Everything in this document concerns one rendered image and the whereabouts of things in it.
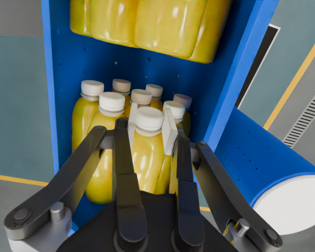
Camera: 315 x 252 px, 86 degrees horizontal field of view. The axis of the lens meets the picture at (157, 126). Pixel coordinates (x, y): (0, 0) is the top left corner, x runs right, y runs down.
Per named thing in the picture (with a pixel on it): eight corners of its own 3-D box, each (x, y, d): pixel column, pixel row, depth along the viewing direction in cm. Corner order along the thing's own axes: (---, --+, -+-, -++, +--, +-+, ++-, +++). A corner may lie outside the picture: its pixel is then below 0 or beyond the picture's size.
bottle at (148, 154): (110, 228, 28) (123, 136, 20) (112, 193, 34) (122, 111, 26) (151, 225, 30) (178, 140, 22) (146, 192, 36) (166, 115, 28)
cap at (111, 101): (112, 102, 30) (113, 92, 29) (128, 110, 28) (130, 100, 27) (93, 105, 27) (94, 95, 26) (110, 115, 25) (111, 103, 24)
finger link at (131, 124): (131, 150, 18) (124, 149, 17) (134, 122, 24) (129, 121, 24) (135, 125, 16) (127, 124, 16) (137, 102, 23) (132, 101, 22)
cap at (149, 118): (135, 131, 22) (137, 119, 21) (133, 118, 25) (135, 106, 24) (164, 134, 23) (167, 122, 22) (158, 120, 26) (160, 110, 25)
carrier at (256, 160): (198, 131, 142) (230, 116, 137) (260, 241, 64) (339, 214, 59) (184, 104, 130) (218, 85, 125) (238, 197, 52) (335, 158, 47)
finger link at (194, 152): (178, 147, 16) (208, 152, 16) (172, 124, 20) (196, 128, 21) (174, 160, 16) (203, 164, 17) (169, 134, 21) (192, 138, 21)
